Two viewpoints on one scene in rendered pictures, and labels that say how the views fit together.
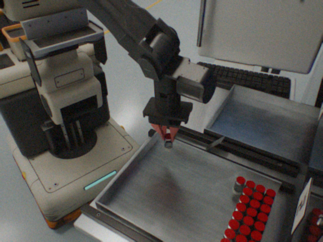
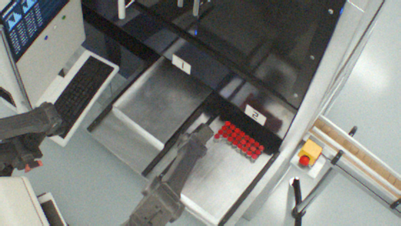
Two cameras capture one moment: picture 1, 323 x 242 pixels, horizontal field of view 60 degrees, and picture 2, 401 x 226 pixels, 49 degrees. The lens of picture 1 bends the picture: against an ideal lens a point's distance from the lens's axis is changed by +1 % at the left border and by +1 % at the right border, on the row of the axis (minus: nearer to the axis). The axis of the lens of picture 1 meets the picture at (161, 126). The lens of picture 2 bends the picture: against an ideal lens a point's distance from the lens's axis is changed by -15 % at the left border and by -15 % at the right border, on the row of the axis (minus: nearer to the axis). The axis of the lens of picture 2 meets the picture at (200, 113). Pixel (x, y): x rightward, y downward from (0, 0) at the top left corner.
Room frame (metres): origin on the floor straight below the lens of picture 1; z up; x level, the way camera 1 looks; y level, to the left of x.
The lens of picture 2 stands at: (0.47, 0.67, 2.63)
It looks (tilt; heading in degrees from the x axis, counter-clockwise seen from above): 61 degrees down; 269
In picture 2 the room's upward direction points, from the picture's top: 9 degrees clockwise
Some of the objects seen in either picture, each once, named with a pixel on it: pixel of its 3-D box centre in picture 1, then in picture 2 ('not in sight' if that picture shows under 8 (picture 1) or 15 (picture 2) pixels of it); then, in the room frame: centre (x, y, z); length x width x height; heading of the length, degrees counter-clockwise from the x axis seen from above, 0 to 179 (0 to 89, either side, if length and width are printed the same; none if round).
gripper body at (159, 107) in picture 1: (167, 101); not in sight; (0.49, -0.01, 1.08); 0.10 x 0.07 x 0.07; 73
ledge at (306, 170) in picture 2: not in sight; (310, 158); (0.00, -0.17, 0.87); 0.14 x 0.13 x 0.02; 60
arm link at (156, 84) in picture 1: (169, 77); not in sight; (0.49, -0.02, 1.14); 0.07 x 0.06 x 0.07; 55
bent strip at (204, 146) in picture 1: (197, 137); (171, 151); (0.55, -0.10, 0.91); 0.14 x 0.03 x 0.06; 59
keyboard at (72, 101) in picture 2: (238, 78); (76, 94); (0.99, -0.32, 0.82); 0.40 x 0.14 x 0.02; 69
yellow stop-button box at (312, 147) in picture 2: not in sight; (311, 151); (0.04, -0.14, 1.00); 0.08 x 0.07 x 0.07; 60
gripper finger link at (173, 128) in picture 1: (167, 125); not in sight; (0.49, -0.01, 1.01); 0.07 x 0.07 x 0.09; 73
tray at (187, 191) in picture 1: (190, 195); (218, 168); (0.37, -0.07, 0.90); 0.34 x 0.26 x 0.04; 60
